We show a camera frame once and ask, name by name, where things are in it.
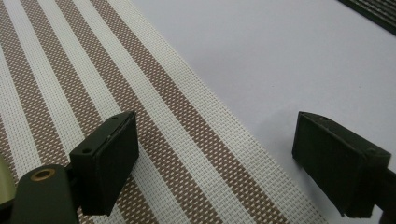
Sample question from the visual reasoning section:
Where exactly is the brown white striped woven placemat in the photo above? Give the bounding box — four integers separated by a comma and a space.
0, 0, 330, 224

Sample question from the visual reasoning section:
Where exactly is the black chopstick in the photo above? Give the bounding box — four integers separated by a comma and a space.
377, 0, 396, 11
337, 0, 396, 35
363, 0, 396, 19

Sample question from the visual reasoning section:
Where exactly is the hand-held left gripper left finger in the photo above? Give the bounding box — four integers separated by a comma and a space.
68, 110, 140, 217

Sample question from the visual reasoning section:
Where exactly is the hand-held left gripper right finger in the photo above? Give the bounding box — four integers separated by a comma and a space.
291, 110, 392, 218

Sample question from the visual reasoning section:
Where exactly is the green bowl with utensils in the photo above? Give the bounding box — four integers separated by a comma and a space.
0, 154, 17, 206

